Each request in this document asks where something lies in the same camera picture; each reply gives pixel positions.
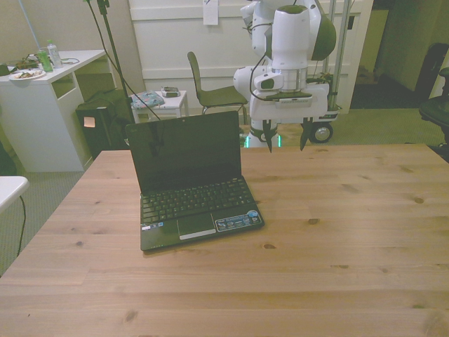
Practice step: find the small grey device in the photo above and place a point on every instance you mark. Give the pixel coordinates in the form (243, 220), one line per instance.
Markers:
(170, 92)

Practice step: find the clear plastic bottle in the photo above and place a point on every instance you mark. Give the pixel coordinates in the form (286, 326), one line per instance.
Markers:
(55, 54)

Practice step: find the black netbook laptop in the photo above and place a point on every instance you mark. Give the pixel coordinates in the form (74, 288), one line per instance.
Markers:
(189, 158)

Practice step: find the white rounded table edge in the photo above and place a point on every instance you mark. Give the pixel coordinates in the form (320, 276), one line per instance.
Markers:
(10, 191)

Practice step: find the white desk cabinet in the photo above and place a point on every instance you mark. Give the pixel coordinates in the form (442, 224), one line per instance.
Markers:
(38, 119)

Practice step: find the white paper sheet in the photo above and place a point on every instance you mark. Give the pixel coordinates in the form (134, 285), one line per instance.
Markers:
(210, 14)

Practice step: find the white wheeled cart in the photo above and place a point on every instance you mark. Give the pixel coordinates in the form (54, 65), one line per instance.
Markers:
(323, 133)

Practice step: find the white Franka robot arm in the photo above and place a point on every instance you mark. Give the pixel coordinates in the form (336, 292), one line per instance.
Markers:
(291, 38)

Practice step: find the white plate with food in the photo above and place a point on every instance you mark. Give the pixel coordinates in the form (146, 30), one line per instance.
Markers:
(27, 74)

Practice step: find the black camera stand pole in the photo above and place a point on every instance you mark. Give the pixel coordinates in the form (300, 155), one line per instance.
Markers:
(115, 58)

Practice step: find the green drink can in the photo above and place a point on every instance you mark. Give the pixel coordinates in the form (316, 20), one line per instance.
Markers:
(45, 61)

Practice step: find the silver metal pole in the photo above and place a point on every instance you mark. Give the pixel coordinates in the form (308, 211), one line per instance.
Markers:
(339, 52)

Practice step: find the olive green chair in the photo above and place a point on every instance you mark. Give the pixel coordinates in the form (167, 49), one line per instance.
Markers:
(210, 94)

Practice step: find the black office chair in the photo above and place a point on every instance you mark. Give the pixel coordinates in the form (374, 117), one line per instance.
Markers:
(435, 109)

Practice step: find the small white side table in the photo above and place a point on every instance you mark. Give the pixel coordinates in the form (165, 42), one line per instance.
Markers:
(173, 103)

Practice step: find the patterned teal cloth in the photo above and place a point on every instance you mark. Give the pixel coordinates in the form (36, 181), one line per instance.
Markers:
(147, 99)

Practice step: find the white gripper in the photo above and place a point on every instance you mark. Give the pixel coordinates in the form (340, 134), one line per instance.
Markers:
(263, 111)

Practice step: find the grey wrist camera bar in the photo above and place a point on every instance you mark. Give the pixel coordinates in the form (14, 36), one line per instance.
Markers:
(294, 102)

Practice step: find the clutter of small desk items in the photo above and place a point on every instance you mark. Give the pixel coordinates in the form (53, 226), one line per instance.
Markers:
(28, 62)

